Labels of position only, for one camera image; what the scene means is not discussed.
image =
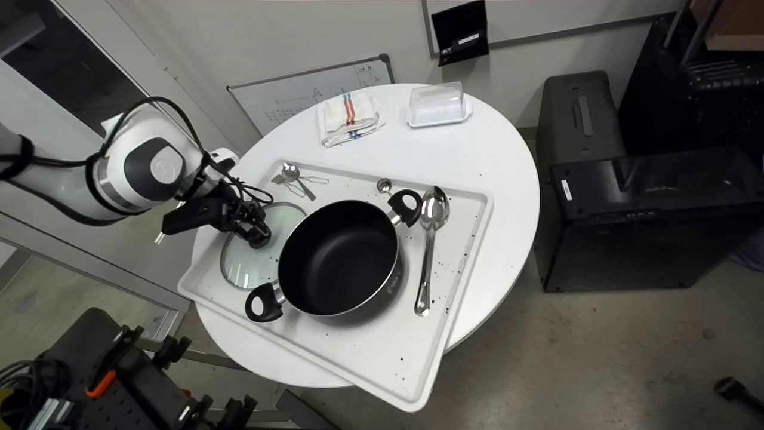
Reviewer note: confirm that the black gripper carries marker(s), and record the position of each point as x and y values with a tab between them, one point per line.
203	214

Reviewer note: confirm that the low black glossy box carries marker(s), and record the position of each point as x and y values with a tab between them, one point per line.
675	223

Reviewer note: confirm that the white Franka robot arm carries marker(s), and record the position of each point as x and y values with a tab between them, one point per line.
135	171

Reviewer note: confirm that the black floor bin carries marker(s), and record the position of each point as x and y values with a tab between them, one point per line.
581	119

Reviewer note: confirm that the brown cardboard box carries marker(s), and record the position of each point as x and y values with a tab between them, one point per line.
736	24

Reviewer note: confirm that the small leaning whiteboard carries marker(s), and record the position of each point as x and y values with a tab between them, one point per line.
311	91

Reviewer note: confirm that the black tripod equipment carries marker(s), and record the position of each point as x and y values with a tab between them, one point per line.
102	373

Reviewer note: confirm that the white plastic tray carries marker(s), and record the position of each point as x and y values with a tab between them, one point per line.
372	350

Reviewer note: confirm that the folded white striped cloth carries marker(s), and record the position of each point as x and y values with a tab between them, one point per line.
349	119

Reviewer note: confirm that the large wall whiteboard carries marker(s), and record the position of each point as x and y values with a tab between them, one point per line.
557	15

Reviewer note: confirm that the black cooking pot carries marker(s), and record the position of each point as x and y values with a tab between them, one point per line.
335	253

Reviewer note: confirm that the clear plastic container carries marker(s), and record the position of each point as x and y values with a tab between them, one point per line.
437	104

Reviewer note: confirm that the large metal spoon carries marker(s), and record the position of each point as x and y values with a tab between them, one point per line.
432	211

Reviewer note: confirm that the black whiteboard eraser holder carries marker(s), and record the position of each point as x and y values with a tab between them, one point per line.
459	31

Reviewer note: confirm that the metal measuring spoon set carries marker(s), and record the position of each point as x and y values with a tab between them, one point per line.
289	171

